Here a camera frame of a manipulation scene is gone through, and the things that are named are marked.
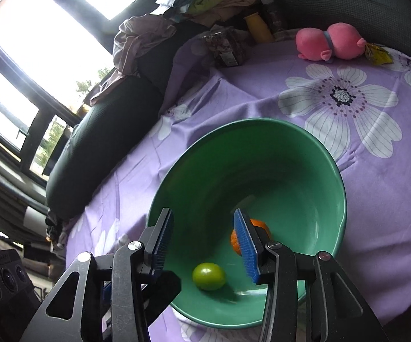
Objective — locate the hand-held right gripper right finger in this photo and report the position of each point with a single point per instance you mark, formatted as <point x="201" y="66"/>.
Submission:
<point x="246" y="251"/>

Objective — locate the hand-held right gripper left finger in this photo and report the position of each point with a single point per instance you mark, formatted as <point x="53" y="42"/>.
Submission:
<point x="162" y="244"/>

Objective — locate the orange tangerine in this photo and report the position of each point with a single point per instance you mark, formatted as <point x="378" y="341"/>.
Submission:
<point x="235" y="245"/>

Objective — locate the green round fruit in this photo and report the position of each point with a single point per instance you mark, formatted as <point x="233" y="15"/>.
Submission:
<point x="209" y="276"/>

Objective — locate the green bowl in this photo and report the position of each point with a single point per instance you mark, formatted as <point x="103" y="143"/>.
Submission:
<point x="262" y="171"/>

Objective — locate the black bolster cushion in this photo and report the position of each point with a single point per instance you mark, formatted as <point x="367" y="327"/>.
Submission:
<point x="95" y="142"/>

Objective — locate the purple floral bedsheet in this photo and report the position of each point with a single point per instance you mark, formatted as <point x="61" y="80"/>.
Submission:
<point x="262" y="92"/>

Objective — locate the black framed window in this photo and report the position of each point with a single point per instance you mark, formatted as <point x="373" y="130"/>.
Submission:
<point x="41" y="121"/>

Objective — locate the dark cloth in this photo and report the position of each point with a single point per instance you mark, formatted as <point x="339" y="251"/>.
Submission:
<point x="169" y="53"/>

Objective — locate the pinkish crumpled cloth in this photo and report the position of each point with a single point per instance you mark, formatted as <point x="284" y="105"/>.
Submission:
<point x="134" y="42"/>

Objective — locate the pink plush toy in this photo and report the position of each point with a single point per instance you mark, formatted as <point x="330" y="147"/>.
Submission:
<point x="315" y="44"/>

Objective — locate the yellow bottle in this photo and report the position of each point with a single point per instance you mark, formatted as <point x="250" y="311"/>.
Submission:
<point x="258" y="28"/>

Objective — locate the yellow paper tag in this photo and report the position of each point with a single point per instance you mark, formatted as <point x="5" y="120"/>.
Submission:
<point x="379" y="54"/>

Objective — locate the dark bottle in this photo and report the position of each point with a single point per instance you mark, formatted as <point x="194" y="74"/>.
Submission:
<point x="272" y="14"/>

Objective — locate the dark mesh chair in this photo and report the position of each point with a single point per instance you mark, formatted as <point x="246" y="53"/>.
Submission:
<point x="340" y="0"/>

